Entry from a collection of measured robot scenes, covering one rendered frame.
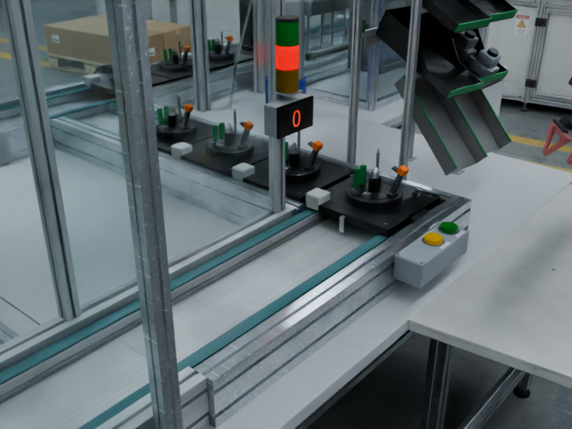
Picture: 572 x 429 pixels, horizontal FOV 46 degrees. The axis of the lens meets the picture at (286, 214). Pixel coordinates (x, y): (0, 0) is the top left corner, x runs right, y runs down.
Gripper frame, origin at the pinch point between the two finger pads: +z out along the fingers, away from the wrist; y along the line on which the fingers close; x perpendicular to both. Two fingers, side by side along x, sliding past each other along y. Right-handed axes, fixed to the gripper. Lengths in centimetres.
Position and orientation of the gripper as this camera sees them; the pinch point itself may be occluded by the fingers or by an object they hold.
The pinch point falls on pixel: (558, 157)
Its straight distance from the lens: 176.8
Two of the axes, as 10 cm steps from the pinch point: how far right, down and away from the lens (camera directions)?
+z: -4.9, 7.1, 5.2
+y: -8.3, -1.9, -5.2
